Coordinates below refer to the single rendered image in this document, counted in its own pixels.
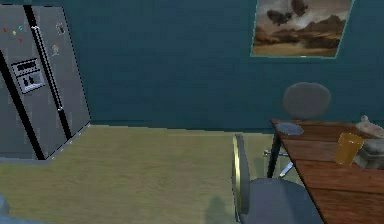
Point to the framed desert landscape picture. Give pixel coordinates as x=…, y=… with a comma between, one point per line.
x=300, y=28

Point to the grey chair with gold rim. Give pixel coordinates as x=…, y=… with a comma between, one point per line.
x=266, y=200

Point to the grey plate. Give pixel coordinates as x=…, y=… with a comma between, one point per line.
x=289, y=128

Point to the grey box-shaped dish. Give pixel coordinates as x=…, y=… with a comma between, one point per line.
x=371, y=153

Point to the orange cup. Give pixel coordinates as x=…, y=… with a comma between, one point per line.
x=347, y=148

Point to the grey round-back chair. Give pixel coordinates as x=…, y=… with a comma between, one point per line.
x=306, y=100

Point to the grey double-door fridge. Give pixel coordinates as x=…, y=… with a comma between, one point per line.
x=36, y=83

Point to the brown wooden table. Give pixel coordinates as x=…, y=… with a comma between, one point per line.
x=340, y=180

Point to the beige teapot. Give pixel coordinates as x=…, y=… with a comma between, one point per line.
x=370, y=127

